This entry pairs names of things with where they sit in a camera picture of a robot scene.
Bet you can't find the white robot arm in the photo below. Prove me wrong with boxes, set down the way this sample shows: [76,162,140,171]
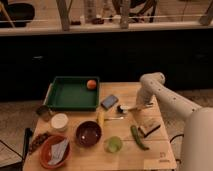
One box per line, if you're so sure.
[136,72,213,171]

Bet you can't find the purple bowl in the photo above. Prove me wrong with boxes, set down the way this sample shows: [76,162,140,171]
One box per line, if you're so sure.
[75,121,102,148]

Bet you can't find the orange bowl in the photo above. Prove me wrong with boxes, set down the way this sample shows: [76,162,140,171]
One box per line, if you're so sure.
[39,135,70,169]

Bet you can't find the green cucumber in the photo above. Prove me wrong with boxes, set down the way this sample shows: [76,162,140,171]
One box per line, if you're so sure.
[130,125,149,151]

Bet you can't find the wooden block eraser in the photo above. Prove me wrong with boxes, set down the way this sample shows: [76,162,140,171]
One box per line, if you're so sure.
[138,118,161,137]

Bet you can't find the blue sponge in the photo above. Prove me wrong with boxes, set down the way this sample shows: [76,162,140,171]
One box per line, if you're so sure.
[101,95,118,110]

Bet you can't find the green plastic cup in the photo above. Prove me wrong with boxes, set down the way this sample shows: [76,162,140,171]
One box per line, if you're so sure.
[104,136,123,153]

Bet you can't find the orange fruit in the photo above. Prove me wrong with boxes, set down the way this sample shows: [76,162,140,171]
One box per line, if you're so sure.
[87,80,97,90]

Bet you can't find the green plastic tray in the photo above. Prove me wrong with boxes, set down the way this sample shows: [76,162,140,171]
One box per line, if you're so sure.
[45,76,99,111]

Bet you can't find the white round container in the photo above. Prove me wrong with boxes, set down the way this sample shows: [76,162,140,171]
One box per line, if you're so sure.
[50,113,69,132]

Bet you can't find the white paper packet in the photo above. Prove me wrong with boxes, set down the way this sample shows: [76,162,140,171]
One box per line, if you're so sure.
[48,139,69,165]

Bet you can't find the small metal cup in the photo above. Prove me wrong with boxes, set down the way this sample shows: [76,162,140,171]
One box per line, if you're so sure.
[36,105,51,122]

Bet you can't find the dark red grapes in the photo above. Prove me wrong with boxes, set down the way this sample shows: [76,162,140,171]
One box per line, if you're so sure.
[28,132,50,154]

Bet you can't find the black chair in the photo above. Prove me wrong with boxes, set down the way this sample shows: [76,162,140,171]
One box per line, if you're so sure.
[0,0,35,28]

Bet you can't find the black cable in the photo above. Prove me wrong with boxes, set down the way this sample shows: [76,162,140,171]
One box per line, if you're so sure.
[169,133,185,166]

